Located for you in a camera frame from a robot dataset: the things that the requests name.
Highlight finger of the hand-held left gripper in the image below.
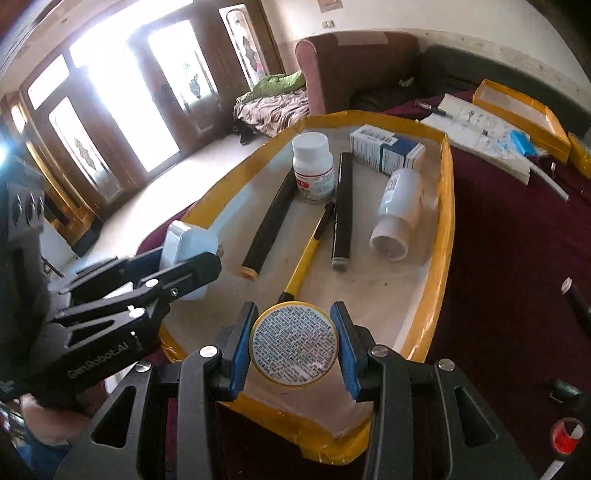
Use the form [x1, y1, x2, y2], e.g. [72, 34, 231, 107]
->
[52, 253, 223, 352]
[58, 248, 164, 296]

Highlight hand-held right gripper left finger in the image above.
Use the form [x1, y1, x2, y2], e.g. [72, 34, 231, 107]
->
[53, 301, 259, 480]

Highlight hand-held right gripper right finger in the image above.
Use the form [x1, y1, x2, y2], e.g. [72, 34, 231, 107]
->
[330, 301, 539, 480]

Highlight white plastic container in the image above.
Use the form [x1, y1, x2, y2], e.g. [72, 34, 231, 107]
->
[159, 220, 220, 302]

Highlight round yellow tin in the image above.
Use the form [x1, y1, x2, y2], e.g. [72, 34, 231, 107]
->
[249, 301, 340, 387]

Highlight large yellow-rimmed tray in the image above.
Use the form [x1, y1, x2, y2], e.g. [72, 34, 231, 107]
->
[159, 110, 455, 464]

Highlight person's left forearm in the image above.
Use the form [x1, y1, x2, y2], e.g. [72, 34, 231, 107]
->
[18, 394, 93, 444]

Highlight black tube with yellow end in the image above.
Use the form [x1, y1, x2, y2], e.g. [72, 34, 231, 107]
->
[241, 168, 298, 281]

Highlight yellow pen with black cap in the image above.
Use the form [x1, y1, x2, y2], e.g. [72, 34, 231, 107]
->
[279, 200, 337, 301]

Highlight person's blue clothing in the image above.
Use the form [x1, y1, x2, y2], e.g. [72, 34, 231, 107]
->
[21, 438, 70, 480]

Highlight black slim rectangular stick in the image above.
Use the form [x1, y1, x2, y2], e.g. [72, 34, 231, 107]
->
[330, 151, 355, 274]

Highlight white squeeze bottle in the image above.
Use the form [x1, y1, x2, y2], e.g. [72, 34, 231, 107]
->
[369, 167, 428, 262]

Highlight white pill bottle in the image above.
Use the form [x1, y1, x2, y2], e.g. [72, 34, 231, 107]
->
[292, 132, 335, 204]

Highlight wooden glazed doors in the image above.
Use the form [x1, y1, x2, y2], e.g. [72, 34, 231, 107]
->
[0, 0, 284, 236]

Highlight patterned blanket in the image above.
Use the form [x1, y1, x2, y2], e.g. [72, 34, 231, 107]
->
[233, 88, 310, 137]

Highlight blue and white carton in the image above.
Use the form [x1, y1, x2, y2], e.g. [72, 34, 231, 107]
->
[349, 124, 426, 176]

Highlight green cloth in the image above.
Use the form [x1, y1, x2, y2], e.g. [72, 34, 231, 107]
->
[249, 71, 306, 99]

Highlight small dark metal piece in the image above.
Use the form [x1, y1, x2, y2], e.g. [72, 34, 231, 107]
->
[549, 378, 583, 404]

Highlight red tape roll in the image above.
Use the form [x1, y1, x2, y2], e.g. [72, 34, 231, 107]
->
[549, 416, 586, 457]

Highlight white paper booklet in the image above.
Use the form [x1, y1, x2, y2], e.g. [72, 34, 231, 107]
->
[418, 92, 552, 186]

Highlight dark slim pen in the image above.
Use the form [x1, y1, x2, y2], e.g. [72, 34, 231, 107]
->
[416, 100, 455, 118]

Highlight white plastic tube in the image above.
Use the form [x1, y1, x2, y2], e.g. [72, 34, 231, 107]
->
[526, 161, 571, 202]

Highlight brown sofa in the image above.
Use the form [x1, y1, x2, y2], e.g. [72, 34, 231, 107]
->
[295, 30, 490, 116]

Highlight small yellow cardboard box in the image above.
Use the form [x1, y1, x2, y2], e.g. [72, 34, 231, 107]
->
[472, 78, 572, 164]

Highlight yellow tape roll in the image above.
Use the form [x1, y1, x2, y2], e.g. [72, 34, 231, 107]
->
[567, 131, 591, 178]

